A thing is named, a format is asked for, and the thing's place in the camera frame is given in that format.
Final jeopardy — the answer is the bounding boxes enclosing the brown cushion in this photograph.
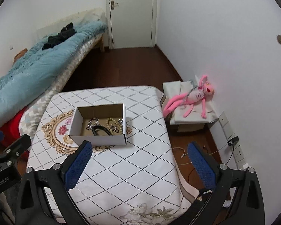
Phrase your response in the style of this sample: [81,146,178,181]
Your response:
[13,48,29,62]

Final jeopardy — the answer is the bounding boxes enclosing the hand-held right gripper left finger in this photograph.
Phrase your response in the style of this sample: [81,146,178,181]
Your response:
[15,141,93,225]

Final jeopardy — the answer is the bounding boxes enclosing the wooden bead bracelet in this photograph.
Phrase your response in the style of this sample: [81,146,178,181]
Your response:
[105,117,122,135]

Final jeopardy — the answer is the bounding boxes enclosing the red blanket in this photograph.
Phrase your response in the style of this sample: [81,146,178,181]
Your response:
[0,109,28,146]

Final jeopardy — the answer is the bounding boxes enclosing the thin charger cable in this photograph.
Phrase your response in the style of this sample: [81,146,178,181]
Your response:
[209,143,235,164]

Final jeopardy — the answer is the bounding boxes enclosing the wooden bed frame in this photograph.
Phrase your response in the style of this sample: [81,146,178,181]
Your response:
[94,33,106,52]

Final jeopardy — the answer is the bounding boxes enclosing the white floor cable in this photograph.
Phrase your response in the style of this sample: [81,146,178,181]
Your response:
[172,146,192,166]

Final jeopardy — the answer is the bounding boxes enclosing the black charger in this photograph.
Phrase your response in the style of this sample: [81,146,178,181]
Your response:
[227,136,239,147]

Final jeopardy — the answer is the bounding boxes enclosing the light blue duvet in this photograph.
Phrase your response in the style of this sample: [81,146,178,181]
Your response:
[0,20,108,130]

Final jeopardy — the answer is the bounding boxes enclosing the black clothes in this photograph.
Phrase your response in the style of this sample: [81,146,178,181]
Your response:
[42,22,76,50]

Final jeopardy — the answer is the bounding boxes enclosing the white wall socket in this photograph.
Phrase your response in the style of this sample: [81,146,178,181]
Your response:
[233,146,245,163]

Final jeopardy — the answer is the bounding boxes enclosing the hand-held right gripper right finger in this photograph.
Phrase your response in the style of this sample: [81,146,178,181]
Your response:
[187,141,265,225]

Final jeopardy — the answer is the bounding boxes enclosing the white door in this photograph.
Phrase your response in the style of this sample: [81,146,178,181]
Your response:
[109,0,155,50]

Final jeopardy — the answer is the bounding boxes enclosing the pink plush toy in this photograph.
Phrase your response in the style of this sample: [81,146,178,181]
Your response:
[163,74,214,119]

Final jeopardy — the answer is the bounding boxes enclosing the grey wall switch panel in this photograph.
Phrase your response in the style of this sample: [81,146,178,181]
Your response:
[218,112,230,128]

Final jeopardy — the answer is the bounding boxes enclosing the white cardboard box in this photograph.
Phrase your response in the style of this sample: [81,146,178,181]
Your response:
[69,103,127,147]

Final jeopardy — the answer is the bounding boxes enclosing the white diamond-pattern tablecloth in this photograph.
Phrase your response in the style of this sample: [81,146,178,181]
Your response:
[26,85,200,225]

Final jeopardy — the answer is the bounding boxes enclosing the black smart band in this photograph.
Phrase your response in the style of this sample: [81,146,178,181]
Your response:
[92,125,113,136]

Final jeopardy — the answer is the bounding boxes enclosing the thick silver chain bracelet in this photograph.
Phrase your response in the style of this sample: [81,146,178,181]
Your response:
[86,118,100,130]

